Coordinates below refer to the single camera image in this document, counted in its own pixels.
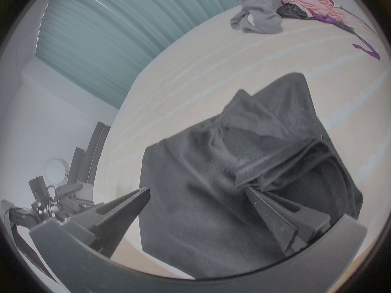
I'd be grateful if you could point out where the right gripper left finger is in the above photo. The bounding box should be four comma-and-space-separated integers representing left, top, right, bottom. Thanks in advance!
65, 187, 151, 258

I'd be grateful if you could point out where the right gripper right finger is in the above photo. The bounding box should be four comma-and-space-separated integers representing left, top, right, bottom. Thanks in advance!
245, 187, 331, 253

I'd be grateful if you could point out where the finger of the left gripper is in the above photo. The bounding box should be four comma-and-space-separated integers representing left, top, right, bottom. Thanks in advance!
56, 183, 83, 195
63, 199, 91, 212

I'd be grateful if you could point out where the black T-shirt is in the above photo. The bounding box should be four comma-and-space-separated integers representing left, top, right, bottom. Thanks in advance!
139, 73, 364, 280

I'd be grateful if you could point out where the bed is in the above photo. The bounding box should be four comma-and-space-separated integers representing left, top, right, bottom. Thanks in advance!
92, 0, 390, 278

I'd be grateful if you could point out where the pile of clothes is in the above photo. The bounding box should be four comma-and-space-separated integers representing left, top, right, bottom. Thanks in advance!
276, 0, 381, 61

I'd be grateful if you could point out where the grey garment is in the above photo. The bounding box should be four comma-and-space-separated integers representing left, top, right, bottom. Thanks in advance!
230, 0, 283, 34

